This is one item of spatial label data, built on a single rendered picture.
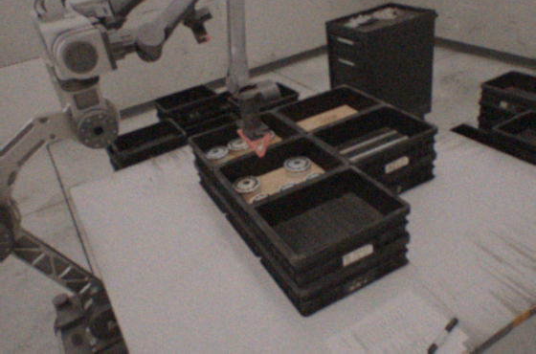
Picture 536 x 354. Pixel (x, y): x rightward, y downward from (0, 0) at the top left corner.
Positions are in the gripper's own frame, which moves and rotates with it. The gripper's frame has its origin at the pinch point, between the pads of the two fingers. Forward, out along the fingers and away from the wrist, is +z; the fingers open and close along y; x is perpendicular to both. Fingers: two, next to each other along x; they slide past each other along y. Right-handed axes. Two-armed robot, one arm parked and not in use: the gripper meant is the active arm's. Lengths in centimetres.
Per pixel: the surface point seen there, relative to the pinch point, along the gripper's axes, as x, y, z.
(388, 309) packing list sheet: -12, -48, 36
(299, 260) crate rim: 9.1, -38.1, 13.4
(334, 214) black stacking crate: -16.2, -17.0, 23.6
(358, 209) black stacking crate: -24.1, -19.5, 23.5
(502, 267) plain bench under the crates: -50, -55, 37
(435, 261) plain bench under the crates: -36, -42, 37
